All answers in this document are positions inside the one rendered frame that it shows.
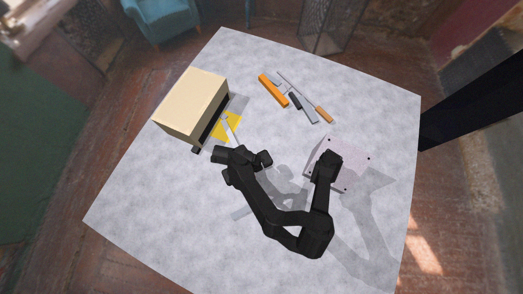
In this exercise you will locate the orange-brown rounded cylinder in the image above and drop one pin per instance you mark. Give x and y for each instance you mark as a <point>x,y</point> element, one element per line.
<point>229,134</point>

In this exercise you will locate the tan rectangular box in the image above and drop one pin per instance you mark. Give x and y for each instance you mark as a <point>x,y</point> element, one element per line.
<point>193,106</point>

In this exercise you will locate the orange rectangular bar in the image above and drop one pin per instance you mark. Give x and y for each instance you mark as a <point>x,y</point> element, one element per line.
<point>273,90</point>

